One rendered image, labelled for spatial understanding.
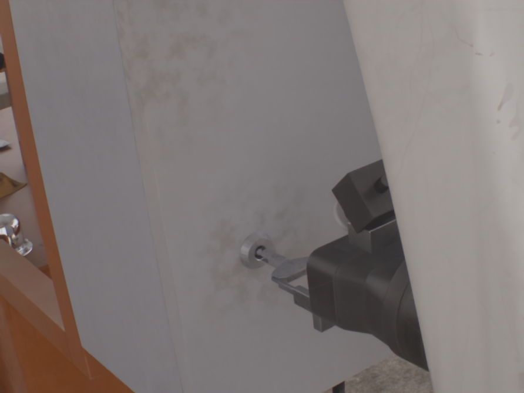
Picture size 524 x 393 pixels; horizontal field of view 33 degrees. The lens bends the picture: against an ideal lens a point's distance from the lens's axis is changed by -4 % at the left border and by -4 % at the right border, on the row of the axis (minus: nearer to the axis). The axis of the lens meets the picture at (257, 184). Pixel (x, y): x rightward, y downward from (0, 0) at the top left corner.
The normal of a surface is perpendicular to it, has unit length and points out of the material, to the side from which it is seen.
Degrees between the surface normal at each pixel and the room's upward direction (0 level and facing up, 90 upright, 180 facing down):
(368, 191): 48
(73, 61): 90
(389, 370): 0
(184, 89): 90
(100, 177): 90
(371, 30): 93
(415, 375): 0
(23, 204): 0
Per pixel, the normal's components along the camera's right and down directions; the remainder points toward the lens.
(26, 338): 0.65, 0.21
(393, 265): -0.21, -0.95
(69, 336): -0.80, 0.31
